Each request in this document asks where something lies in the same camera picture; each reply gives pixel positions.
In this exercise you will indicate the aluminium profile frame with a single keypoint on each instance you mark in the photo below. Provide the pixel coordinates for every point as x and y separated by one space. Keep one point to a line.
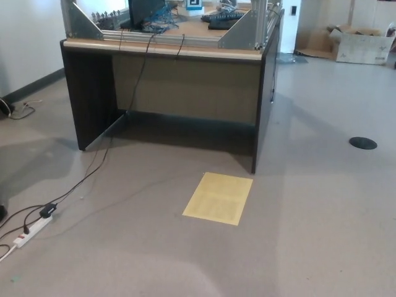
83 26

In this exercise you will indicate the clear plastic sheet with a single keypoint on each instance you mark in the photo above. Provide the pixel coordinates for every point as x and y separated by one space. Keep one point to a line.
294 58

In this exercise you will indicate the open white cardboard box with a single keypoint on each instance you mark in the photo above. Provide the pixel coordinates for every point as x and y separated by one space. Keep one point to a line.
362 46

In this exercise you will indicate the white box with black marker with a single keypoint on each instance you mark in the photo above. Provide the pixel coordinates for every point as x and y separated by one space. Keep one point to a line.
195 13

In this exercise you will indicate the black block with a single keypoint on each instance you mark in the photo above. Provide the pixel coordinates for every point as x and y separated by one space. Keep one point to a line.
2 213

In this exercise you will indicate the white power strip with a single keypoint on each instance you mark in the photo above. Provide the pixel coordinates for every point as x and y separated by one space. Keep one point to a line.
34 229

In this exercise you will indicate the black wall switch panel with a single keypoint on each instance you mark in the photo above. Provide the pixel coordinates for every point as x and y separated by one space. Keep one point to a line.
294 10

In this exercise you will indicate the black monitor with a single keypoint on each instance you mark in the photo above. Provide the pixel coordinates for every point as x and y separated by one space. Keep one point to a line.
139 12

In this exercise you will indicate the black power adapter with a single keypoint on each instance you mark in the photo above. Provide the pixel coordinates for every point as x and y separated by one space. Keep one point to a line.
48 209

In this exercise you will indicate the yellow paper sheet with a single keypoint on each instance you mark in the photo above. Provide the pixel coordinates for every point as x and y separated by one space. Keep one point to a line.
218 199

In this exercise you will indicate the black round object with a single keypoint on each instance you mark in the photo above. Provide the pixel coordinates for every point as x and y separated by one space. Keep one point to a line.
4 108

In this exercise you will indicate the black round floor cover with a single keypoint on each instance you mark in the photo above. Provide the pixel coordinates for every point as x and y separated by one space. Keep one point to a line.
363 143

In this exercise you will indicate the black flat keyboard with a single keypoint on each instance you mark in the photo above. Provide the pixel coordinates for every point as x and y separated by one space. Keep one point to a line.
221 24

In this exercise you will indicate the dark desk with beige top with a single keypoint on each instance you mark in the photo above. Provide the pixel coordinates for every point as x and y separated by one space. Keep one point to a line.
89 92

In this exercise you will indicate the flattened brown cardboard box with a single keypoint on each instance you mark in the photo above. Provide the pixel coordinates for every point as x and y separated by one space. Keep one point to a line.
315 43

